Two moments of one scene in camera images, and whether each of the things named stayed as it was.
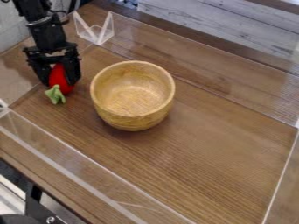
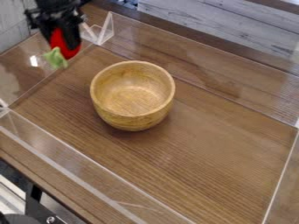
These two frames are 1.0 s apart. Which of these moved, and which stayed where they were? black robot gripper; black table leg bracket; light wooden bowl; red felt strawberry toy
Moved: black robot gripper; red felt strawberry toy
Stayed: black table leg bracket; light wooden bowl
